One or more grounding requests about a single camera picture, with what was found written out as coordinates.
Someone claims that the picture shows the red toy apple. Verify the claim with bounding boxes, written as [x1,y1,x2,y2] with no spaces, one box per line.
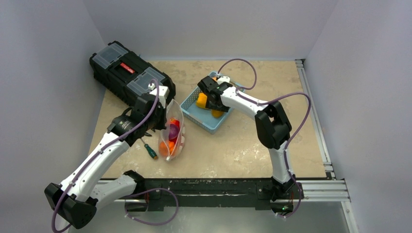
[168,117,180,128]

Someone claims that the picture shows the yellow toy bell pepper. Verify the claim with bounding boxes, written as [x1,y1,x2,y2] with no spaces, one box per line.
[195,92,207,109]

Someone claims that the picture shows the clear zip top bag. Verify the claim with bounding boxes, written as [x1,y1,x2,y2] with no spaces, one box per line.
[158,100,186,162]

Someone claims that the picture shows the orange toy pumpkin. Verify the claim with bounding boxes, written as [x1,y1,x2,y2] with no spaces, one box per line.
[158,141,175,158]

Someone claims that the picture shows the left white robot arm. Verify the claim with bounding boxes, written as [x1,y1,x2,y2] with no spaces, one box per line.
[44,90,167,233]

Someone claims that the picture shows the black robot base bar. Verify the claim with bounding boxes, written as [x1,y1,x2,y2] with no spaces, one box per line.
[124,170,301,215]

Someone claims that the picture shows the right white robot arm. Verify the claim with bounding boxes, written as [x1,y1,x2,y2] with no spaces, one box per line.
[197,76,304,200]

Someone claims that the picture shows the light blue plastic basket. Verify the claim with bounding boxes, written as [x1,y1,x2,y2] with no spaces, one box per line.
[180,86,233,134]

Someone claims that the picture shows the black plastic toolbox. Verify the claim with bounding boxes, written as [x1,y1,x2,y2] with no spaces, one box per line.
[89,41,176,107]

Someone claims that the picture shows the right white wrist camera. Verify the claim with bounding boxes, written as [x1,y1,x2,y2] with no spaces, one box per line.
[216,76,230,84]

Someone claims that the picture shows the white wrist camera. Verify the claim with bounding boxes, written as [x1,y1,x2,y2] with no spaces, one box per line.
[148,83,170,109]
[216,76,230,84]

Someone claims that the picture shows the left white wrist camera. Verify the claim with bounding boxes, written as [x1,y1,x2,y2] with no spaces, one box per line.
[148,83,170,109]

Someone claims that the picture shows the green handled screwdriver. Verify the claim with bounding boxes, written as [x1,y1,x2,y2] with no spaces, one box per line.
[140,138,158,160]

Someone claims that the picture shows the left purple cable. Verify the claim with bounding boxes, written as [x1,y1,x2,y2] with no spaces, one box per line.
[51,79,160,233]

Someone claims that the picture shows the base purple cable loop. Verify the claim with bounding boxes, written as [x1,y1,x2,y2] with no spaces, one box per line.
[124,187,179,226]

